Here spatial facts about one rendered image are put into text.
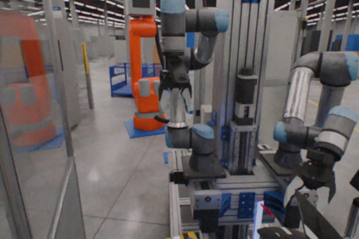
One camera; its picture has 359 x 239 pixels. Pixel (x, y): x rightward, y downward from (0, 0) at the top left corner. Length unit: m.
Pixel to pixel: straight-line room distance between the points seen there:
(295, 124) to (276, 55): 1.76
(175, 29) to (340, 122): 0.55
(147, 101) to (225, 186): 3.17
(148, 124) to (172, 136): 3.19
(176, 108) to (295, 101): 0.55
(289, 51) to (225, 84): 1.49
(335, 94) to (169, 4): 0.83
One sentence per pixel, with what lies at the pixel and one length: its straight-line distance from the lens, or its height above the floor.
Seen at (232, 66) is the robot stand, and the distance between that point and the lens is 1.31.
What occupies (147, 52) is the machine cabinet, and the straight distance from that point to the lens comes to 11.22.
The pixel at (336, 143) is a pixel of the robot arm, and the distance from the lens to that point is 0.77.
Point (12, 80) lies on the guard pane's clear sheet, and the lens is 0.81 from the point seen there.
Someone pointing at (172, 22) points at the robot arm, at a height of 1.76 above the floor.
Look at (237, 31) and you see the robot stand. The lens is 1.31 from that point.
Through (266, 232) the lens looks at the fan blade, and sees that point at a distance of 0.78.
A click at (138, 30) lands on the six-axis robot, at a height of 1.90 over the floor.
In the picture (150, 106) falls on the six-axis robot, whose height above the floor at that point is 0.51.
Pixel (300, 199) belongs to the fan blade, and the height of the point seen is 1.44.
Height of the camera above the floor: 1.71
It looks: 17 degrees down
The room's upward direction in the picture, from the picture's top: straight up
